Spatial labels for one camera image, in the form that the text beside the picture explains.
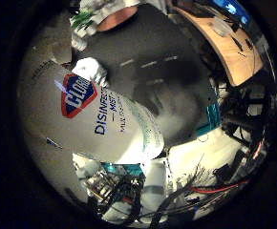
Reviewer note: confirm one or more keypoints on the white disinfectant spray bottle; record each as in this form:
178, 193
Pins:
90, 127

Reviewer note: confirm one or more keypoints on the teal table edge label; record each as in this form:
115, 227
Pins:
212, 117

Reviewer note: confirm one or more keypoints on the bushy plant in white pot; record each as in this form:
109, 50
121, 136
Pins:
81, 19

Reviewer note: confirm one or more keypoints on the light wooden desk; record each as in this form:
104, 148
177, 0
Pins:
237, 47

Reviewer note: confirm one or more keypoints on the computer monitor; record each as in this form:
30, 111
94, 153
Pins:
232, 9

